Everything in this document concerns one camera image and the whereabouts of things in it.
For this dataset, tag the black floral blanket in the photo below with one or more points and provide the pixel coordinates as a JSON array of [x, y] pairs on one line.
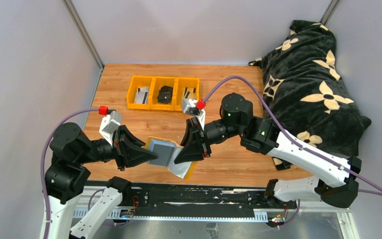
[[306, 94]]

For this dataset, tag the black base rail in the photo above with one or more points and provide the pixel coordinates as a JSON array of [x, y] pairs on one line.
[[198, 201]]

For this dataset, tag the white cards stack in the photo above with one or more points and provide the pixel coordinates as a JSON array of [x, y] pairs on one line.
[[142, 95]]

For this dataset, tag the yellow leather card holder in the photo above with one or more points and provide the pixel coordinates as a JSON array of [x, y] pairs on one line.
[[166, 151]]

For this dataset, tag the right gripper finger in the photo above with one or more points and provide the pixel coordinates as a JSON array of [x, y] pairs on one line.
[[189, 140], [192, 151]]

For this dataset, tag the black cards stack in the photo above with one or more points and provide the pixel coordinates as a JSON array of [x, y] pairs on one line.
[[165, 95]]

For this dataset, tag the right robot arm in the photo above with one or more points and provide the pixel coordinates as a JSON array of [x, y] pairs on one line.
[[332, 180]]

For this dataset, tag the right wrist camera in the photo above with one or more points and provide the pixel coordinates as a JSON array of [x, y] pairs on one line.
[[189, 107]]

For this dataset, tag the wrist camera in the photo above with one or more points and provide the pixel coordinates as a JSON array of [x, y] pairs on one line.
[[189, 107], [109, 124]]

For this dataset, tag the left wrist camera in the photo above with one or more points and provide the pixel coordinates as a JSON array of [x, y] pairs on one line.
[[109, 124]]

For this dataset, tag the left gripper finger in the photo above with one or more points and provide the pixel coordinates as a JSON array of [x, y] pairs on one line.
[[136, 156], [128, 142]]

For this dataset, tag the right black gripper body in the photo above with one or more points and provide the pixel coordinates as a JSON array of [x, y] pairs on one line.
[[202, 136]]

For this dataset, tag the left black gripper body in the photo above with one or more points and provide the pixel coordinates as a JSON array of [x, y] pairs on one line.
[[119, 143]]

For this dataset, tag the gold cards stack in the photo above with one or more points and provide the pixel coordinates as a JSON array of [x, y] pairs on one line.
[[189, 93]]

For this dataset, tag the right yellow bin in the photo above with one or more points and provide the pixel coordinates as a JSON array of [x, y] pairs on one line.
[[182, 83]]

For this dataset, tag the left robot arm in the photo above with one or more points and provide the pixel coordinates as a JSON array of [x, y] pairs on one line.
[[66, 177]]

